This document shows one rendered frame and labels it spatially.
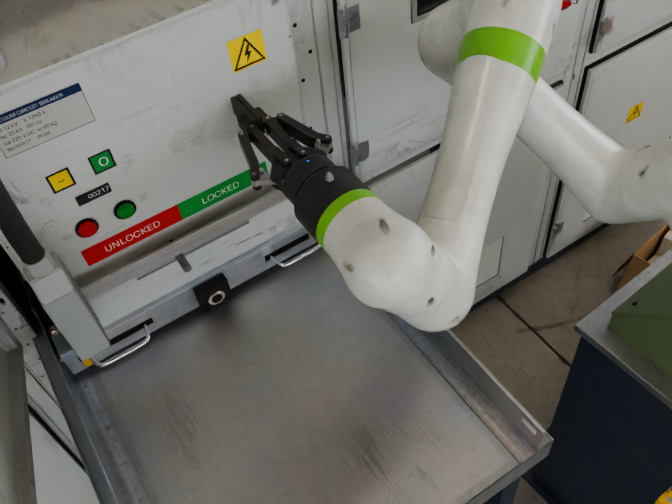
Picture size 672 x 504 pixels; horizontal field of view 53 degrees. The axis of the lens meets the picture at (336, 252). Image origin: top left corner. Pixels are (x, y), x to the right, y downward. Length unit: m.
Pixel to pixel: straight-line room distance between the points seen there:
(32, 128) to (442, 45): 0.61
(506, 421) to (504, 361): 1.06
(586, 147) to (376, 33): 0.42
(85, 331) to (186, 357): 0.25
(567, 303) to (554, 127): 1.19
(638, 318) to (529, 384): 0.89
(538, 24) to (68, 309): 0.74
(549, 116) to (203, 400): 0.74
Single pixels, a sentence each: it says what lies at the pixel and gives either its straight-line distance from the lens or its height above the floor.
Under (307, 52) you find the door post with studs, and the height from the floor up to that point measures 1.17.
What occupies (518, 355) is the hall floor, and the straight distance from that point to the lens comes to 2.18.
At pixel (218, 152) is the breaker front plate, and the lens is 1.07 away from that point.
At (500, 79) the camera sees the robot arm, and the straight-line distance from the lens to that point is 0.94.
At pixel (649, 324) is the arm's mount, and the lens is 1.28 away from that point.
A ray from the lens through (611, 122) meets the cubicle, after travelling 2.08.
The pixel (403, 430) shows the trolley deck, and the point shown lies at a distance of 1.10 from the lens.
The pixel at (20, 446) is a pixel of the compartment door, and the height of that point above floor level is 0.84.
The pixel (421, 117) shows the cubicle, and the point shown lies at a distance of 1.47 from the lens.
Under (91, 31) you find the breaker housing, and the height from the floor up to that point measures 1.39.
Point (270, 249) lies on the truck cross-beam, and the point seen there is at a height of 0.91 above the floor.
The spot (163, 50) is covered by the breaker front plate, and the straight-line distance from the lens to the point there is 0.95.
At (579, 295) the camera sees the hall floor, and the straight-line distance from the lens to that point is 2.35.
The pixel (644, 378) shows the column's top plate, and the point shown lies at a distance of 1.32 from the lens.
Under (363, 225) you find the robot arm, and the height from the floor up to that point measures 1.28.
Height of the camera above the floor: 1.84
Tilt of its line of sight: 50 degrees down
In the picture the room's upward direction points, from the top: 8 degrees counter-clockwise
